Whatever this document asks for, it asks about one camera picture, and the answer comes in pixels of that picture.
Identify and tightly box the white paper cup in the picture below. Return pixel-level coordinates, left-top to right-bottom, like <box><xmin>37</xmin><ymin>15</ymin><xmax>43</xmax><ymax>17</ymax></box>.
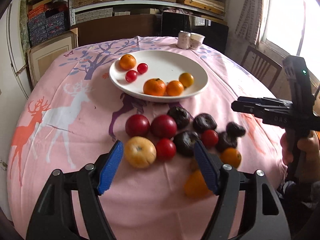
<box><xmin>190</xmin><ymin>33</ymin><xmax>206</xmax><ymax>50</ymax></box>

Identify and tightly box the metal tin can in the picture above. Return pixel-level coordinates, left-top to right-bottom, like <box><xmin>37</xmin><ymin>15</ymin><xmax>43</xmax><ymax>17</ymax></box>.
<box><xmin>177</xmin><ymin>31</ymin><xmax>191</xmax><ymax>49</ymax></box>

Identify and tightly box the small red tomato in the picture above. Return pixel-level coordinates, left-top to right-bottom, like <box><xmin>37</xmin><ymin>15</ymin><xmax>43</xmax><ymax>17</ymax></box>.
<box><xmin>201</xmin><ymin>129</ymin><xmax>219</xmax><ymax>148</ymax></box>

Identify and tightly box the large orange mandarin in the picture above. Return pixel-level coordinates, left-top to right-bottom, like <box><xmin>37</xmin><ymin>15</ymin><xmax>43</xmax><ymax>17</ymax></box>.
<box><xmin>143</xmin><ymin>78</ymin><xmax>167</xmax><ymax>96</ymax></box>

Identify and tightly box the checked curtain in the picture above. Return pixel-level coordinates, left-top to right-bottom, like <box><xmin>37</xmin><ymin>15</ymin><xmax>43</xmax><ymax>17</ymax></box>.
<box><xmin>234</xmin><ymin>0</ymin><xmax>266</xmax><ymax>46</ymax></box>

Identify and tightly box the yellowish mandarin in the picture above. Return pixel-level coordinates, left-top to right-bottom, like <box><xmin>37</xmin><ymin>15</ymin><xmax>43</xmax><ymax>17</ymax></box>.
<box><xmin>179</xmin><ymin>72</ymin><xmax>195</xmax><ymax>88</ymax></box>

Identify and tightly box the beige framed panel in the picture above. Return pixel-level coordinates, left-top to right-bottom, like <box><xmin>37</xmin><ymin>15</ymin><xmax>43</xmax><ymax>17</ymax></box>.
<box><xmin>26</xmin><ymin>28</ymin><xmax>79</xmax><ymax>87</ymax></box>

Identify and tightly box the pink deer print tablecloth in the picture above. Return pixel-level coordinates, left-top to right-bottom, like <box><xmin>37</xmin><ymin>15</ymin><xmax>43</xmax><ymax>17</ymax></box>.
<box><xmin>7</xmin><ymin>35</ymin><xmax>288</xmax><ymax>240</ymax></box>

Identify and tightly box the dark purple passion fruit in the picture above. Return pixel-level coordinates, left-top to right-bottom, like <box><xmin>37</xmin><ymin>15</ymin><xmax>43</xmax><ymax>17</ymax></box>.
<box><xmin>167</xmin><ymin>106</ymin><xmax>191</xmax><ymax>130</ymax></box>
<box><xmin>173</xmin><ymin>131</ymin><xmax>200</xmax><ymax>157</ymax></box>
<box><xmin>226</xmin><ymin>121</ymin><xmax>246</xmax><ymax>137</ymax></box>
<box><xmin>215</xmin><ymin>131</ymin><xmax>238</xmax><ymax>153</ymax></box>
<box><xmin>192</xmin><ymin>113</ymin><xmax>217</xmax><ymax>133</ymax></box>

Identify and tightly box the bright window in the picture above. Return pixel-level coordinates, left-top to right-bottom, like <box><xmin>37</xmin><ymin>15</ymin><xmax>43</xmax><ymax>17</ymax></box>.
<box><xmin>260</xmin><ymin>0</ymin><xmax>320</xmax><ymax>64</ymax></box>

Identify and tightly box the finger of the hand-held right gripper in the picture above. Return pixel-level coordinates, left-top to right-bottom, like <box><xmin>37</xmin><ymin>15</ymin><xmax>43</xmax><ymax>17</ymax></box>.
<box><xmin>237</xmin><ymin>96</ymin><xmax>293</xmax><ymax>108</ymax></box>
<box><xmin>231</xmin><ymin>101</ymin><xmax>293</xmax><ymax>125</ymax></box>

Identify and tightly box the brown wooden chair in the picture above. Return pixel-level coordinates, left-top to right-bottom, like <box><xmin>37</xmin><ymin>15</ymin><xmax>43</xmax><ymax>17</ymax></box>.
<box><xmin>240</xmin><ymin>45</ymin><xmax>283</xmax><ymax>91</ymax></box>

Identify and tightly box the large red tomato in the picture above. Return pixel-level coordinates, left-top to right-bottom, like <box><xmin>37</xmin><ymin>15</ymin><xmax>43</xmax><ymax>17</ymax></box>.
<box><xmin>150</xmin><ymin>115</ymin><xmax>178</xmax><ymax>138</ymax></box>
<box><xmin>155</xmin><ymin>138</ymin><xmax>177</xmax><ymax>161</ymax></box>
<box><xmin>125</xmin><ymin>114</ymin><xmax>151</xmax><ymax>138</ymax></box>

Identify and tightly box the person's right hand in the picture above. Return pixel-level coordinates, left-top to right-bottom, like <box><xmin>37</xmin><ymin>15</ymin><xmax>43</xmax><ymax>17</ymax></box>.
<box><xmin>280</xmin><ymin>131</ymin><xmax>320</xmax><ymax>181</ymax></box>

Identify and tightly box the stack of blue patterned boxes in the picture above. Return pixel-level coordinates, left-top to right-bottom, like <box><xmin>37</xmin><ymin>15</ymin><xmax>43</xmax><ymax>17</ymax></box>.
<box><xmin>27</xmin><ymin>4</ymin><xmax>70</xmax><ymax>47</ymax></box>

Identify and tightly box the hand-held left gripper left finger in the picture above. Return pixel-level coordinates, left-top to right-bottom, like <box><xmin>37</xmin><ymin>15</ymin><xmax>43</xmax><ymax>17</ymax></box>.
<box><xmin>26</xmin><ymin>140</ymin><xmax>124</xmax><ymax>240</ymax></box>

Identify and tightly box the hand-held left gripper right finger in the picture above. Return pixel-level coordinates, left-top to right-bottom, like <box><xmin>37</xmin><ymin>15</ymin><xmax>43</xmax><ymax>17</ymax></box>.
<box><xmin>194</xmin><ymin>140</ymin><xmax>292</xmax><ymax>240</ymax></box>

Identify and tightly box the dark wooden cabinet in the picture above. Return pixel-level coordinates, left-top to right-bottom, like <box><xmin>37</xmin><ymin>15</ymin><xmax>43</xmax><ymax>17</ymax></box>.
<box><xmin>71</xmin><ymin>12</ymin><xmax>229</xmax><ymax>53</ymax></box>

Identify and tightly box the white metal shelf rack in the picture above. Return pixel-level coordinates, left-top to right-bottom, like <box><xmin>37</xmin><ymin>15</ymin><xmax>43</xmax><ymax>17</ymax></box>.
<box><xmin>67</xmin><ymin>0</ymin><xmax>231</xmax><ymax>27</ymax></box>

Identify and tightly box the yellow apple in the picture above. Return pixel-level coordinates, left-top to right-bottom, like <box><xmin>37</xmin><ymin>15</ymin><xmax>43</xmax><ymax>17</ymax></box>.
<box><xmin>124</xmin><ymin>136</ymin><xmax>157</xmax><ymax>169</ymax></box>

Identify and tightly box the white round plate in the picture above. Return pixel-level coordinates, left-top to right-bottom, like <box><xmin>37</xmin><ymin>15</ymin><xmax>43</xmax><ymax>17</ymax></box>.
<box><xmin>109</xmin><ymin>50</ymin><xmax>209</xmax><ymax>103</ymax></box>

